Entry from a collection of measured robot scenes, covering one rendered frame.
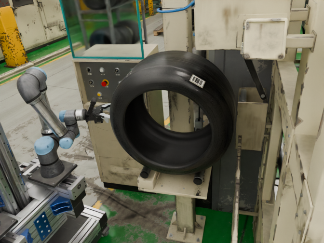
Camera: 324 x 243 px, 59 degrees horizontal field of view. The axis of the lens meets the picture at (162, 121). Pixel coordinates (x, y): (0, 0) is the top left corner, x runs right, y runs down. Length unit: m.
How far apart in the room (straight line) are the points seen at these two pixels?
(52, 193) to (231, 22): 1.55
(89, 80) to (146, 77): 1.12
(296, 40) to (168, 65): 0.55
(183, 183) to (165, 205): 1.02
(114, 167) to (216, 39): 1.94
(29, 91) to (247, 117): 1.18
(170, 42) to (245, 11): 0.76
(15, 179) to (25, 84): 0.57
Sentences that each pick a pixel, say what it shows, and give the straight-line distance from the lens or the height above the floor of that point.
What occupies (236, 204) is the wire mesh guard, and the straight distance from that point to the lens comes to 1.24.
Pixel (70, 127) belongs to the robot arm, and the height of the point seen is 0.98.
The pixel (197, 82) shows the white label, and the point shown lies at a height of 1.43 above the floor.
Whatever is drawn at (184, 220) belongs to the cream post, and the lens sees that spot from 2.27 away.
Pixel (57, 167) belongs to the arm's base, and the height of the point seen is 0.77.
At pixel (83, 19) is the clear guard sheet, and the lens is 2.13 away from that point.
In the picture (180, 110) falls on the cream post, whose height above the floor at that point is 1.10.
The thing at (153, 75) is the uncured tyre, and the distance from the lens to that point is 1.21.
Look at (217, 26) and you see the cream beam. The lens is 0.84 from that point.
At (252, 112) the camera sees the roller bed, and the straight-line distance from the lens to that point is 1.56.
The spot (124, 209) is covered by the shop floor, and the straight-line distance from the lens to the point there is 2.62.
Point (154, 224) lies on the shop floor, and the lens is 2.47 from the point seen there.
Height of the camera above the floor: 1.89
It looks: 30 degrees down
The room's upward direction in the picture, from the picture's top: 5 degrees counter-clockwise
